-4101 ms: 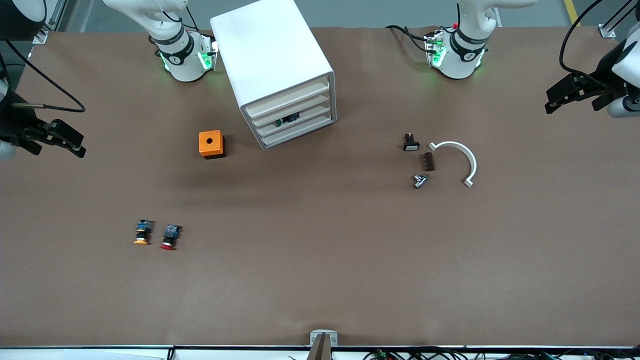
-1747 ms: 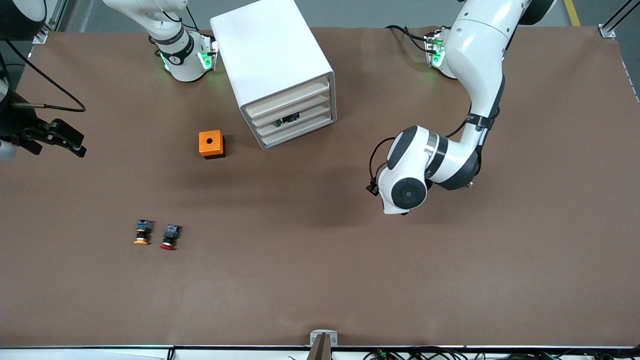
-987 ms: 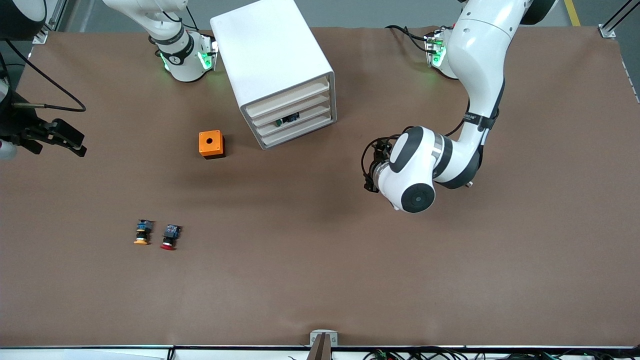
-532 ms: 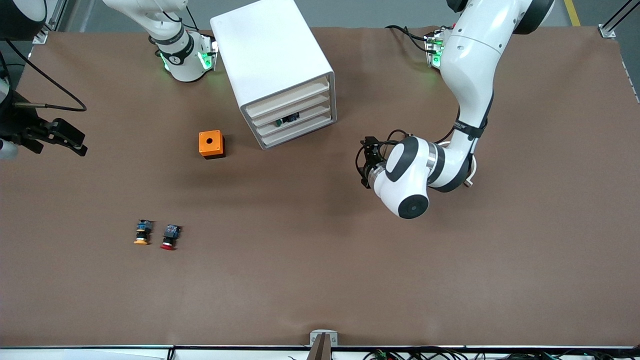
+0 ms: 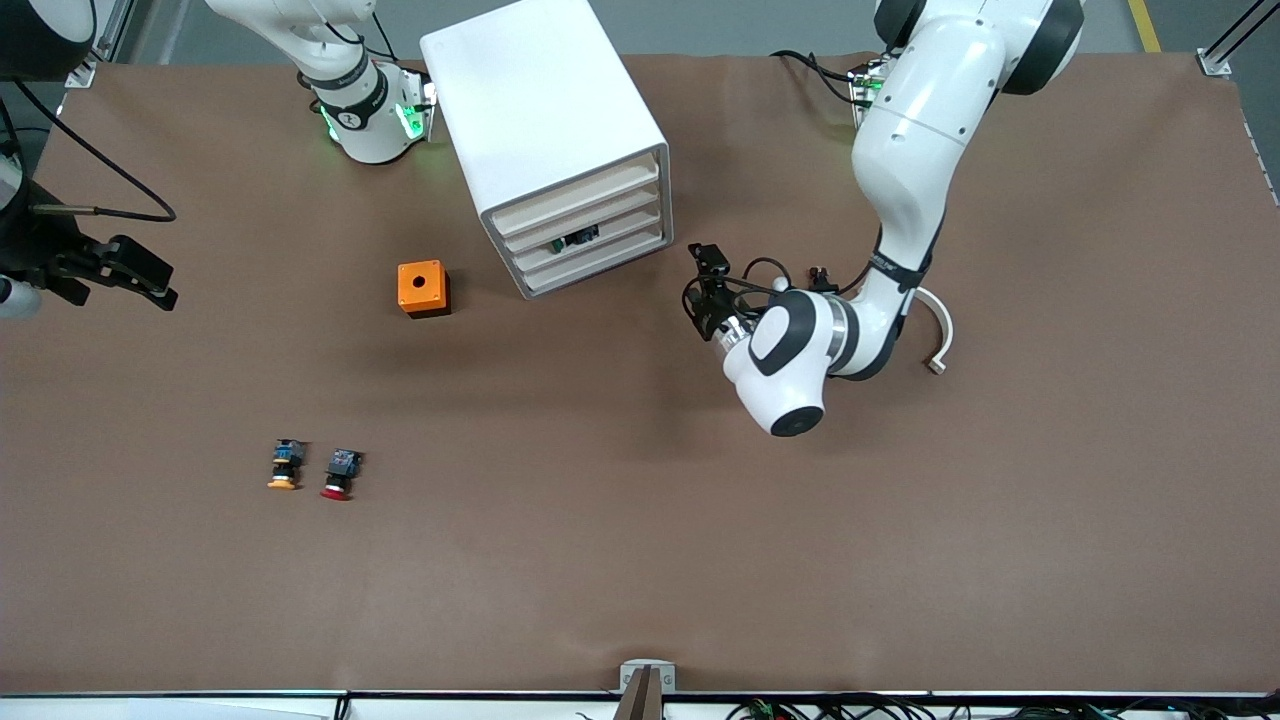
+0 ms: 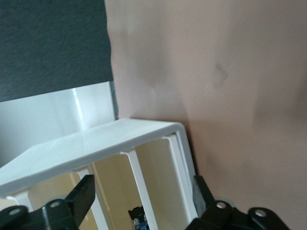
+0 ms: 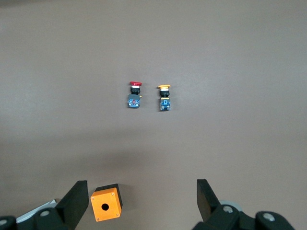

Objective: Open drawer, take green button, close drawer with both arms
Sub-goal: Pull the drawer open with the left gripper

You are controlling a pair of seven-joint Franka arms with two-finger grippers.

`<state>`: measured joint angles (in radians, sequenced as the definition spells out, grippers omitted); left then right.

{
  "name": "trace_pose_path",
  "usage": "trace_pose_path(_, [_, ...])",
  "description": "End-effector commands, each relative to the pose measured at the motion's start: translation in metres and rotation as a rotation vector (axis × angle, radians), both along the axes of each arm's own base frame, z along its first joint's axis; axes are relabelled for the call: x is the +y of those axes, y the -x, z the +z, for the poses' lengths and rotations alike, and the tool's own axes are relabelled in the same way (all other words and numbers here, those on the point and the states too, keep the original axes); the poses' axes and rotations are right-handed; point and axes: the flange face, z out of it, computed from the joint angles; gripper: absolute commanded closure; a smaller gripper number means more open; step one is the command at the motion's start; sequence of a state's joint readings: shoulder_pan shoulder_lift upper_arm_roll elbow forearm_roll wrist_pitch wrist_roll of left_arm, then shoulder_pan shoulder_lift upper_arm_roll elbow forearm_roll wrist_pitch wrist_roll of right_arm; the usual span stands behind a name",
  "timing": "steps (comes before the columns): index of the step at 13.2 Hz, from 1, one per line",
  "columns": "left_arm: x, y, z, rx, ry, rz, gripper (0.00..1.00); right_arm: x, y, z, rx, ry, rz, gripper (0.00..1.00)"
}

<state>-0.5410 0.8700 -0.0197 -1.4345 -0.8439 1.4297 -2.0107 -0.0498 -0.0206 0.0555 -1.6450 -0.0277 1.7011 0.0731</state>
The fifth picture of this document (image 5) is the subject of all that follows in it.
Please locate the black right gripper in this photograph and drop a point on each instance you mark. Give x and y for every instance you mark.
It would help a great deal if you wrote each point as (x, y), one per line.
(40, 252)

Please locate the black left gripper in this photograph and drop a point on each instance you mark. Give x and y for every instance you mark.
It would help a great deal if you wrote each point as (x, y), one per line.
(714, 314)

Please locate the green mushroom push button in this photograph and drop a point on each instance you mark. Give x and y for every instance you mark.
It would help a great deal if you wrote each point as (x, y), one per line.
(578, 238)

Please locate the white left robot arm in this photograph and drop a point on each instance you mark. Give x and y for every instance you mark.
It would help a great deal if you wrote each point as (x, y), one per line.
(920, 130)

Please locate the yellow mushroom push button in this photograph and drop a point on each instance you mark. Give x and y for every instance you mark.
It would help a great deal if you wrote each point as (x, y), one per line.
(287, 462)

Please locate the red mushroom push button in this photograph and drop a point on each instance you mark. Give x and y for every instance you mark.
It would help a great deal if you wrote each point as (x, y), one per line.
(343, 470)

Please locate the white curved pipe clamp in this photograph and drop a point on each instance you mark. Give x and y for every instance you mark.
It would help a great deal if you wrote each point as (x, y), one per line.
(945, 335)

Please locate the brown table cover mat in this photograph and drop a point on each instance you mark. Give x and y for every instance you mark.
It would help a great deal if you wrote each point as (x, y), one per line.
(640, 560)

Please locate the aluminium frame profile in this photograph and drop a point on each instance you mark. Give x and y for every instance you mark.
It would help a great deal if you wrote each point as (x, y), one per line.
(82, 72)
(1213, 62)

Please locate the orange button enclosure box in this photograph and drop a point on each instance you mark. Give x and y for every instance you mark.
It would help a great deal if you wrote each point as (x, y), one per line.
(408, 295)

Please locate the grey metal mounting bracket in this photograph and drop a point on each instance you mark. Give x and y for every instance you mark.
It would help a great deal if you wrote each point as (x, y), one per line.
(628, 675)

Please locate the brown camera mount post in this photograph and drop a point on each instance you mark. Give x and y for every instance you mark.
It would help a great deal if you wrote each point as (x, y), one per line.
(642, 700)

